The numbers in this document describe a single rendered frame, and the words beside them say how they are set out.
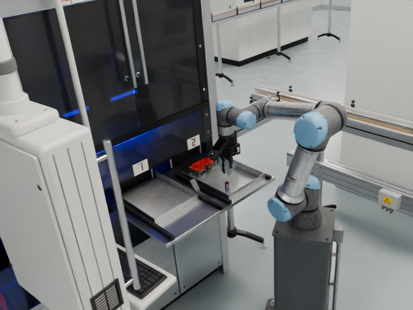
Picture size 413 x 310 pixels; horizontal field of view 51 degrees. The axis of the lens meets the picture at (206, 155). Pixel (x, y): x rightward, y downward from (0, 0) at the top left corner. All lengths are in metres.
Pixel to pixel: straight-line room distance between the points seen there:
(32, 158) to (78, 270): 0.40
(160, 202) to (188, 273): 0.72
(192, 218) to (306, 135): 0.68
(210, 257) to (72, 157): 1.66
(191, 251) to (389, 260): 1.32
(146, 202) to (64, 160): 0.92
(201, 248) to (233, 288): 0.37
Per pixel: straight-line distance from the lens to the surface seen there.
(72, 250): 1.37
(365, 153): 3.53
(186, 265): 2.63
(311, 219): 1.99
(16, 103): 1.37
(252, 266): 3.00
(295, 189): 1.76
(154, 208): 2.05
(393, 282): 3.00
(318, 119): 1.55
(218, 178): 2.22
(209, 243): 2.69
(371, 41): 3.24
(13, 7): 1.71
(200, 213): 1.98
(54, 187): 1.25
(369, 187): 2.88
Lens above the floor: 2.03
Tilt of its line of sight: 28 degrees down
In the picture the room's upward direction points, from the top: 5 degrees counter-clockwise
